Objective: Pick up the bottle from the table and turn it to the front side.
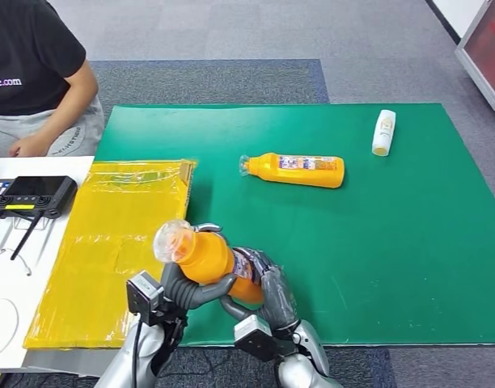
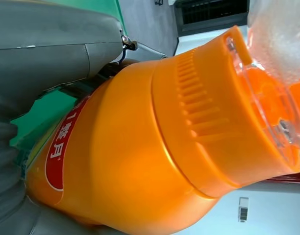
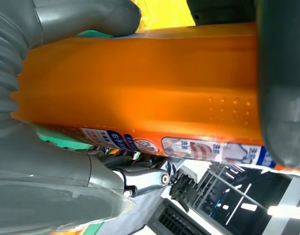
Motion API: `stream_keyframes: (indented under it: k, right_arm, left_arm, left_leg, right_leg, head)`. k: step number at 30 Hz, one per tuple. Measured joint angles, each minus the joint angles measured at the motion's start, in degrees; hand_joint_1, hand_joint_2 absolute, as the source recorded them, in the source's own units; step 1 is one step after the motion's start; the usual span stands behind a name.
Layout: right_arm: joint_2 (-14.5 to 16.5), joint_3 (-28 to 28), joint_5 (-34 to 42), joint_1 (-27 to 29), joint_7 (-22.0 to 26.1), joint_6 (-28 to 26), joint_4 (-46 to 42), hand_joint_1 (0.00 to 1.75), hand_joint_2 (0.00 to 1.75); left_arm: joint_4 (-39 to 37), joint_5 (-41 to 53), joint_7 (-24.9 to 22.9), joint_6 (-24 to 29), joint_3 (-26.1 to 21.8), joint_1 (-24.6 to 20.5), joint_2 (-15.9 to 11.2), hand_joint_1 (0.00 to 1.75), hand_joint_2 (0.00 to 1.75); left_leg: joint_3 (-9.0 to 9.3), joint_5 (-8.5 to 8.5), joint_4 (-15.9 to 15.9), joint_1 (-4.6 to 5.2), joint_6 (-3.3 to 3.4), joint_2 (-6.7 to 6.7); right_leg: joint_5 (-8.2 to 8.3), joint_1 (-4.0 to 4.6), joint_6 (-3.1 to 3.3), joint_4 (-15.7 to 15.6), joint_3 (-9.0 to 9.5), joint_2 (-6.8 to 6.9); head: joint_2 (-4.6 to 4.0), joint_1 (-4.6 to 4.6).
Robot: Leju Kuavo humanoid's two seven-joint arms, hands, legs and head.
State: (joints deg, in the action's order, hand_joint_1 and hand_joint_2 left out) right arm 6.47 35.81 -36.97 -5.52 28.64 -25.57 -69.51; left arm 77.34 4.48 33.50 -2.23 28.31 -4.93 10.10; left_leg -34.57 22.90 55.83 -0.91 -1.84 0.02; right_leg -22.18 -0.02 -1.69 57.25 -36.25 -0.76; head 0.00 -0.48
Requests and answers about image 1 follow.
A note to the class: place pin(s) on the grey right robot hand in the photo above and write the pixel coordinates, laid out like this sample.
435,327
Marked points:
278,300

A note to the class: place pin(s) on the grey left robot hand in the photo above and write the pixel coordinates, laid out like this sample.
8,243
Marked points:
182,292

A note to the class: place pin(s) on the orange bottle with clear cap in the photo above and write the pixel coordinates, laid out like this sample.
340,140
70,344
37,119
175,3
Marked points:
300,171
209,259

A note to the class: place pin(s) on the person's left forearm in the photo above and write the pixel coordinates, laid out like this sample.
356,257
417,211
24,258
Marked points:
68,110

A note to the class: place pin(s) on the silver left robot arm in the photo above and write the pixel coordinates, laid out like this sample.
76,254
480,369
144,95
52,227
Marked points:
130,359

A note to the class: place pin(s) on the small white bottle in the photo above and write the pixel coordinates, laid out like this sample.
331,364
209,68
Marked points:
383,134

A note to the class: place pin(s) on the yellow tape-wrapped cardboard board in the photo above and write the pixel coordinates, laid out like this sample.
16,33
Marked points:
102,257

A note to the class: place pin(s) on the green table mat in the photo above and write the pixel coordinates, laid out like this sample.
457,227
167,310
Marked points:
392,241

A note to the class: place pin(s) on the black controller with antennas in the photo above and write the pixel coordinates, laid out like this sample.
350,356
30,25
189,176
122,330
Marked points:
33,195

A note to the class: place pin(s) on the person's left hand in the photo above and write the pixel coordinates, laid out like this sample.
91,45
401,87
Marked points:
27,147

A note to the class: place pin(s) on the person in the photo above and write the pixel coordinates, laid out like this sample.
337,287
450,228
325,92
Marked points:
29,59

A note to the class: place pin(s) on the white cabinet with red panel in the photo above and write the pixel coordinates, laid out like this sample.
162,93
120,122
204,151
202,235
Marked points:
485,53

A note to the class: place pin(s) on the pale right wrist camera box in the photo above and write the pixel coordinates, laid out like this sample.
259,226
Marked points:
253,334

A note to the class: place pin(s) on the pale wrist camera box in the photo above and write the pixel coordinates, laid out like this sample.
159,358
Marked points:
253,334
144,293

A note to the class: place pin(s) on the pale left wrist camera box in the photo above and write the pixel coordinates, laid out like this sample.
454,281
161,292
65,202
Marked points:
144,293

